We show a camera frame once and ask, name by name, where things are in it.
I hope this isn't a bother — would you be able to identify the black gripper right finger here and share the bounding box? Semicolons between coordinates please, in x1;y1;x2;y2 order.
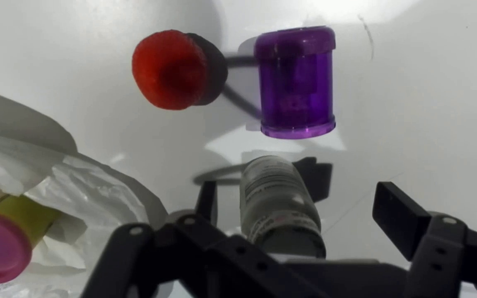
373;182;477;298

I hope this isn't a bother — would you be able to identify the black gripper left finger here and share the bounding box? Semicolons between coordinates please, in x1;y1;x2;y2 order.
81;157;333;298

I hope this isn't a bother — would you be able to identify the white lid small bottle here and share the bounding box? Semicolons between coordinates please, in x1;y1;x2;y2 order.
240;155;327;258

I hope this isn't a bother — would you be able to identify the pink lid dough tub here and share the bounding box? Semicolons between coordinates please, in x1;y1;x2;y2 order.
0;195;62;283

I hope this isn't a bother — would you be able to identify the white plastic bag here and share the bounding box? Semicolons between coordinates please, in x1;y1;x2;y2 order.
0;96;168;298

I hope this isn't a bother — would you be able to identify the red plastic ball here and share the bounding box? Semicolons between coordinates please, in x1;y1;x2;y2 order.
131;29;229;111

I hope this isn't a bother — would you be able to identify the purple plastic container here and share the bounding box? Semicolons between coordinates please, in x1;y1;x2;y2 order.
254;26;336;139

